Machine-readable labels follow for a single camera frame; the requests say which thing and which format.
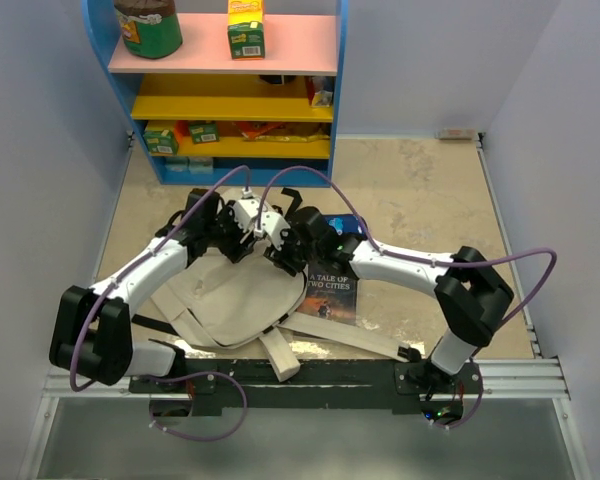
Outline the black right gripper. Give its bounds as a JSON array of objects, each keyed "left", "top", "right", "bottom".
[{"left": 265, "top": 225, "right": 322, "bottom": 277}]

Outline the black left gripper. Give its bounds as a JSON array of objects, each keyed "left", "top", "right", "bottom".
[{"left": 204, "top": 201, "right": 258, "bottom": 263}]

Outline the blue dinosaur pencil case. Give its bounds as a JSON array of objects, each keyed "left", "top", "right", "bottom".
[{"left": 325, "top": 214, "right": 364, "bottom": 235}]

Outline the dark tale of two cities book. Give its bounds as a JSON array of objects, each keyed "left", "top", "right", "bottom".
[{"left": 297, "top": 264, "right": 358, "bottom": 325}]

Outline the cream canvas backpack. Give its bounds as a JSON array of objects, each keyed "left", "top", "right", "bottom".
[{"left": 133, "top": 248, "right": 424, "bottom": 382}]

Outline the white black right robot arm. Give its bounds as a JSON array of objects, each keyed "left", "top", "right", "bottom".
[{"left": 254, "top": 207, "right": 513, "bottom": 393}]

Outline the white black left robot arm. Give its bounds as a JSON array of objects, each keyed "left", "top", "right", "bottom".
[{"left": 49, "top": 188, "right": 261, "bottom": 392}]

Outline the light blue tissue pack right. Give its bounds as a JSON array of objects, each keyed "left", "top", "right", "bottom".
[{"left": 188, "top": 156, "right": 214, "bottom": 175}]

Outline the orange snack bag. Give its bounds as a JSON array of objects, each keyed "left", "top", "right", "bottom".
[{"left": 233, "top": 121, "right": 331, "bottom": 143}]

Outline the green orange box right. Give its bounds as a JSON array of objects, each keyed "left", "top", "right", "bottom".
[{"left": 188, "top": 121, "right": 219, "bottom": 144}]

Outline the green orange box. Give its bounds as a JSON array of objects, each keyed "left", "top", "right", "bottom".
[
  {"left": 188, "top": 121, "right": 219, "bottom": 144},
  {"left": 143, "top": 129, "right": 179, "bottom": 156}
]

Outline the green orange box left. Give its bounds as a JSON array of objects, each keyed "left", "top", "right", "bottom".
[{"left": 143, "top": 129, "right": 179, "bottom": 156}]

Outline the blue yellow pink shelf unit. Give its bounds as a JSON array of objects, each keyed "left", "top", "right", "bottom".
[{"left": 81, "top": 1, "right": 348, "bottom": 187}]

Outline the small carton on shelf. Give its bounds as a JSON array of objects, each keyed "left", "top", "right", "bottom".
[{"left": 305, "top": 76, "right": 334, "bottom": 108}]

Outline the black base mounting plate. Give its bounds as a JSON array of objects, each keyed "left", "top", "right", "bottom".
[{"left": 130, "top": 359, "right": 484, "bottom": 423}]

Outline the brown green canister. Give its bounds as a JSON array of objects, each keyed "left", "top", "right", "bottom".
[{"left": 113, "top": 0, "right": 183, "bottom": 59}]

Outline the yellow green sponge box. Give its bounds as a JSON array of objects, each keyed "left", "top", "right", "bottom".
[{"left": 227, "top": 0, "right": 266, "bottom": 60}]

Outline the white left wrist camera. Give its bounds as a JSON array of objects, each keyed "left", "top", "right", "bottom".
[{"left": 232, "top": 198, "right": 268, "bottom": 232}]

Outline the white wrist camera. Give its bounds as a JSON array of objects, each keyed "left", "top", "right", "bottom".
[
  {"left": 232, "top": 198, "right": 268, "bottom": 232},
  {"left": 253, "top": 211, "right": 290, "bottom": 251}
]

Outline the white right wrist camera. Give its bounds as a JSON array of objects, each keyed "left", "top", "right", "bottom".
[{"left": 253, "top": 211, "right": 290, "bottom": 251}]

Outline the white label on wall base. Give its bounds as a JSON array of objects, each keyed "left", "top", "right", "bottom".
[{"left": 436, "top": 128, "right": 478, "bottom": 141}]

